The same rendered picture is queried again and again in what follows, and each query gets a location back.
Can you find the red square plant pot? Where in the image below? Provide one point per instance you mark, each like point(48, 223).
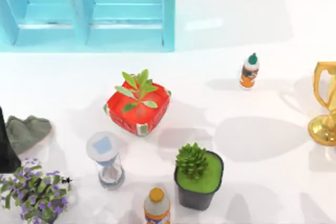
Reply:
point(139, 108)

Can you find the green-capped orange bottle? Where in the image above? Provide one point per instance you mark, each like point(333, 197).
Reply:
point(249, 74)

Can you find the blue hourglass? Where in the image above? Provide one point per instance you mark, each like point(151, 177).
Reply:
point(106, 155)

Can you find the black pot green succulent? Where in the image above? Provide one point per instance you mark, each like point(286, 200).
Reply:
point(198, 179)

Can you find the light blue rack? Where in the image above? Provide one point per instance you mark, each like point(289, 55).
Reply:
point(126, 11)

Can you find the orange-capped grey bottle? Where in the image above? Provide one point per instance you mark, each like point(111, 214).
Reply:
point(156, 208)

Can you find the grey-green cloth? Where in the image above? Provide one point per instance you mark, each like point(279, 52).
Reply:
point(26, 132)

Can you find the gold trophy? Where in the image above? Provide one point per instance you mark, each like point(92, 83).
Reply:
point(324, 127)

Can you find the purple flower plant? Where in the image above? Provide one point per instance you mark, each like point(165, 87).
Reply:
point(34, 192)

